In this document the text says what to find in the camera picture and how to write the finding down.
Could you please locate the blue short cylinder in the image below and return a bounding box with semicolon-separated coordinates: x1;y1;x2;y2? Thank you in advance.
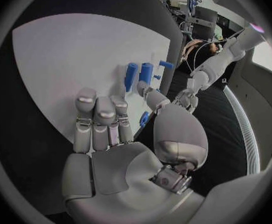
138;63;154;84

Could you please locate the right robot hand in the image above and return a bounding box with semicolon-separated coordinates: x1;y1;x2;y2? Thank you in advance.
61;81;209;224

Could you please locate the dark monitor screen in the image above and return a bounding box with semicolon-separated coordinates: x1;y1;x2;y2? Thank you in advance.
192;5;219;40

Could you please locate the blue gear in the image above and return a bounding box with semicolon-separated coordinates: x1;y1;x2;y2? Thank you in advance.
138;111;150;126

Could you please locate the blue long cylinder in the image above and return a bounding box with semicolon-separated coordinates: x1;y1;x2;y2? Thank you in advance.
124;62;139;93

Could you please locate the person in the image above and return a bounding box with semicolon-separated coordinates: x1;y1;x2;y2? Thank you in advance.
181;39;224;65

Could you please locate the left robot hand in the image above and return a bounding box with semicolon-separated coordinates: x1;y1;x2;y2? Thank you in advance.
171;88;199;114

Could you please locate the glowing light bar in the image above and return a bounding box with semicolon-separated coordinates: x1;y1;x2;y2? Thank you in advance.
249;22;266;33

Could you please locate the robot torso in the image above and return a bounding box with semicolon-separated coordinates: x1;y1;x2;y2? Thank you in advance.
222;41;272;176

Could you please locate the white task board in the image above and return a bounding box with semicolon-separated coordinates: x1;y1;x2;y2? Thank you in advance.
11;12;172;145

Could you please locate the white cable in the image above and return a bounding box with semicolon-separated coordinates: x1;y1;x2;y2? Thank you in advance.
185;40;227;75

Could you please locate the equipment rack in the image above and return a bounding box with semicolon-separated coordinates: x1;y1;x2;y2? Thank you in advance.
161;0;206;40

